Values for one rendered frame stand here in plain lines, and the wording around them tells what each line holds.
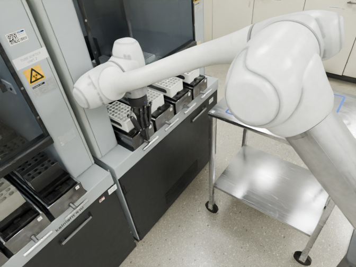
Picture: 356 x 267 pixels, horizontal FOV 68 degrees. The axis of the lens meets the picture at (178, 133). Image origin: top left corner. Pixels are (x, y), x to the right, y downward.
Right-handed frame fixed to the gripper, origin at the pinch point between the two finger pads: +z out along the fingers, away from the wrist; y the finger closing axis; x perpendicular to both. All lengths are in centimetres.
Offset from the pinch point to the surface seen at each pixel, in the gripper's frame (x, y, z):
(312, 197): 67, -49, 52
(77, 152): -10.5, 26.5, -5.1
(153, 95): -9.4, -17.6, -6.1
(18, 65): -10, 31, -44
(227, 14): -87, -229, 29
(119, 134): -8.8, 6.7, -0.2
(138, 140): -1.5, 3.6, 2.4
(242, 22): -66, -229, 35
